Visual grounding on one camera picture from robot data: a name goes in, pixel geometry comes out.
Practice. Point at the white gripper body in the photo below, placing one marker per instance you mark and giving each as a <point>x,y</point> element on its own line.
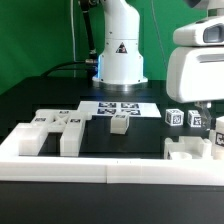
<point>196,74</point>

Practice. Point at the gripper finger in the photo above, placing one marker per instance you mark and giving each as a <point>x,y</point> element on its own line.
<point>203,108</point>

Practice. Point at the white chair seat part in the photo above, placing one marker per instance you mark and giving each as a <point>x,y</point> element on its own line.
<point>187,148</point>

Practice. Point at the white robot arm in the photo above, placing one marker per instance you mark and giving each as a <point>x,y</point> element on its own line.
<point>120,65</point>

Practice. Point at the white chair back part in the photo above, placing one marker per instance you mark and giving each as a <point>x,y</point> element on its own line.
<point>70,124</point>

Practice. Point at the white tagged cube right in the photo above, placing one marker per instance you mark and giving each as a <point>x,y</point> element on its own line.
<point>194,119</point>

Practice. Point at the white tagged cube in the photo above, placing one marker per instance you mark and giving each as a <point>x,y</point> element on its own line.
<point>194,119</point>
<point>174,117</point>

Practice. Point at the white tagged cube left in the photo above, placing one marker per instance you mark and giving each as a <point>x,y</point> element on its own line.
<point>174,117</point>

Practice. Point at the white sheet with tags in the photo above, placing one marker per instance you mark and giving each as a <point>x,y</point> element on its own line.
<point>106,108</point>

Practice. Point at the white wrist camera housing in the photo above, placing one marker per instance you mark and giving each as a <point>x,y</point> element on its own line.
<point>206,32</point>

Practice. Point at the white U-shaped obstacle frame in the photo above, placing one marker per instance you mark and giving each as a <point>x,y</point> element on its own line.
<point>15,167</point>

